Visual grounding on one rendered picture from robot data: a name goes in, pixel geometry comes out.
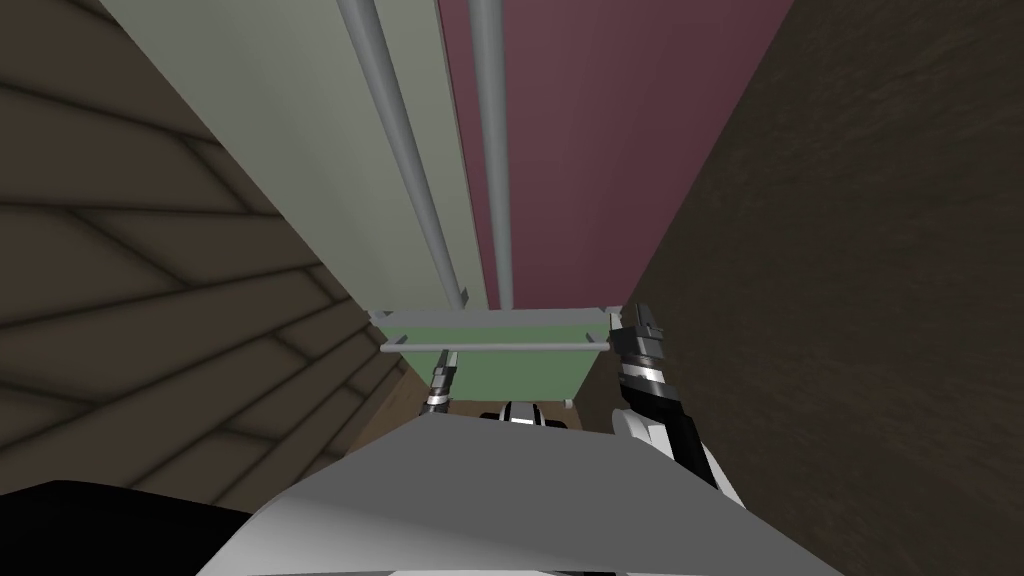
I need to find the maroon appliance door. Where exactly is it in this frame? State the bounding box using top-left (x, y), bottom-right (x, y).
top-left (437, 0), bottom-right (795, 312)

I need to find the grey drawer handle bar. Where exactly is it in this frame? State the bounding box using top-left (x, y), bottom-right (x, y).
top-left (379, 339), bottom-right (611, 355)

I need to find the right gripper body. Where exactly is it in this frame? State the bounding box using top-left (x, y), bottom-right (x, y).
top-left (611, 319), bottom-right (668, 363)

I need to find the long grey door handle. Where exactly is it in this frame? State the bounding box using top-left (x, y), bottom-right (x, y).
top-left (335, 0), bottom-right (470, 312)
top-left (467, 0), bottom-right (516, 313)

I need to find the green drawer front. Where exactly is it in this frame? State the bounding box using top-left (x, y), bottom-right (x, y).
top-left (368, 307), bottom-right (625, 410)

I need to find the pale grey appliance door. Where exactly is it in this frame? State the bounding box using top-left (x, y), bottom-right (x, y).
top-left (99, 0), bottom-right (491, 315)

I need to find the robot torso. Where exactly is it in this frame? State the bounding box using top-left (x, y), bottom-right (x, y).
top-left (195, 402), bottom-right (843, 576)

